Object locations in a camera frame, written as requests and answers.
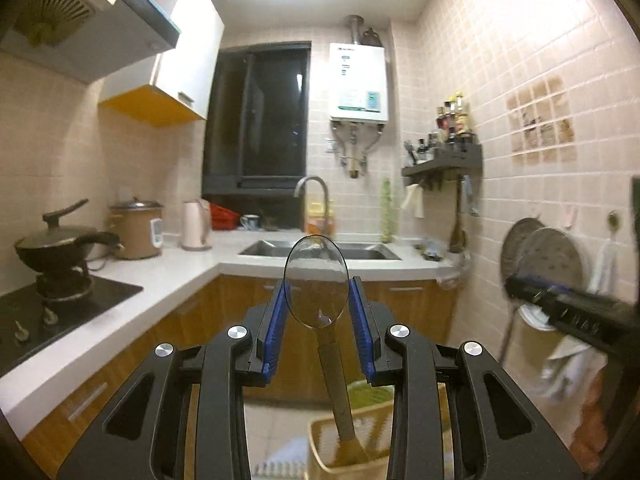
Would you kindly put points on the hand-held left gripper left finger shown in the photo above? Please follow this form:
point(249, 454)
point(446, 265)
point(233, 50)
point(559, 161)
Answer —
point(274, 340)

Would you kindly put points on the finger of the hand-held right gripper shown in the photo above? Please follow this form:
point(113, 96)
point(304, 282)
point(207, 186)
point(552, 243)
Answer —
point(530, 287)

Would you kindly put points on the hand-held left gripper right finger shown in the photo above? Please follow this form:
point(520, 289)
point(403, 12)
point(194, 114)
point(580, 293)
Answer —
point(361, 330)

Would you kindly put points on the beige plastic utensil basket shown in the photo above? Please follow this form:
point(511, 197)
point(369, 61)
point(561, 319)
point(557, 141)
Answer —
point(325, 445)

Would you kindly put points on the metal steamer tray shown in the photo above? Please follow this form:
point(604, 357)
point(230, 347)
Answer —
point(555, 260)
point(515, 245)

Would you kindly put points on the pale hanging towel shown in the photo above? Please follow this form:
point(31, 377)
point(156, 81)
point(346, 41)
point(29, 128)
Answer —
point(570, 365)

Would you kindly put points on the wooden base cabinet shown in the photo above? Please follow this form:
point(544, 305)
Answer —
point(235, 300)

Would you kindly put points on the glass pot lid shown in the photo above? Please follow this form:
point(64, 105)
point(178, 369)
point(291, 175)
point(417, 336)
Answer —
point(457, 265)

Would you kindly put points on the hanging dark ladle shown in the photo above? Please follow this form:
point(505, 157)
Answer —
point(457, 235)

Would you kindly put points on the steel sink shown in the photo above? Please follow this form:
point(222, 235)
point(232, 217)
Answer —
point(265, 249)

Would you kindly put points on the dark sponge holder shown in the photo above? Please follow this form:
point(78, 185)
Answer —
point(430, 252)

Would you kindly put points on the hanging metal tongs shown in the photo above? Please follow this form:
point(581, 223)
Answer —
point(470, 195)

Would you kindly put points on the white patterned mug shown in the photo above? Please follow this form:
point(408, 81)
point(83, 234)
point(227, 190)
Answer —
point(250, 222)

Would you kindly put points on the yellow bottle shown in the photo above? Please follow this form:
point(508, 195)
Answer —
point(314, 217)

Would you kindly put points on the green patterned tube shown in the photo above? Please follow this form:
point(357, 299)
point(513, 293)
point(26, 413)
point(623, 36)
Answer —
point(386, 210)

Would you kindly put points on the blue patterned woven mat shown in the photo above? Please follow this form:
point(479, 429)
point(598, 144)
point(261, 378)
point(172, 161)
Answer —
point(280, 472)

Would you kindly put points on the red plastic basket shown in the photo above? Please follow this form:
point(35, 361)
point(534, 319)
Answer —
point(224, 216)

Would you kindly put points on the curved metal faucet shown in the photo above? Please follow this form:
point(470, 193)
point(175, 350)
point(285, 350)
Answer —
point(322, 195)

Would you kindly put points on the white hanging cloth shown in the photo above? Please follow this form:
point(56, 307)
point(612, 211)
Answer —
point(415, 200)

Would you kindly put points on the pink electric kettle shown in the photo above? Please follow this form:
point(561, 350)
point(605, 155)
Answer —
point(192, 225)

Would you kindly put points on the beige rice cooker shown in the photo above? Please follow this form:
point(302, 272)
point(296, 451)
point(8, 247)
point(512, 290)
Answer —
point(135, 232)

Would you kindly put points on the water heater pipes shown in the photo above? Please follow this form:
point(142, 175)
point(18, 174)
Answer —
point(354, 150)

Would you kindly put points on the group of seasoning bottles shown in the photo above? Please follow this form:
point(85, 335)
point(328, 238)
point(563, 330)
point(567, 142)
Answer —
point(452, 120)

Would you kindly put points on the black gas stove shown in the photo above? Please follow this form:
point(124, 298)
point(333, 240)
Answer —
point(75, 310)

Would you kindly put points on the dark window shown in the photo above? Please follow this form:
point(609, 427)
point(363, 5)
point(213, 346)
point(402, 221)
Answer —
point(260, 115)

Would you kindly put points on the black wok with lid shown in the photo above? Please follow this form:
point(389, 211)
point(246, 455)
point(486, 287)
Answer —
point(50, 250)

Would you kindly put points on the white water heater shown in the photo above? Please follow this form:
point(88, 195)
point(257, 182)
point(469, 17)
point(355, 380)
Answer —
point(357, 80)

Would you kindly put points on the metal flue pipe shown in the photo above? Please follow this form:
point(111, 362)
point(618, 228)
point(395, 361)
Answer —
point(355, 30)

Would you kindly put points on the grey range hood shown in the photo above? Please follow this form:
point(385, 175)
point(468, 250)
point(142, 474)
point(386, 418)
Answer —
point(75, 20)

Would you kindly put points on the pink wall hook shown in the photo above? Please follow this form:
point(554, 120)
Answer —
point(568, 215)

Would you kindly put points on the black wall spice rack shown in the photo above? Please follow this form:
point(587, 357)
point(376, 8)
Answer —
point(445, 160)

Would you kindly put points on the white wall cabinet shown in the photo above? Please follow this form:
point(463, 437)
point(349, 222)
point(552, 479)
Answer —
point(185, 45)

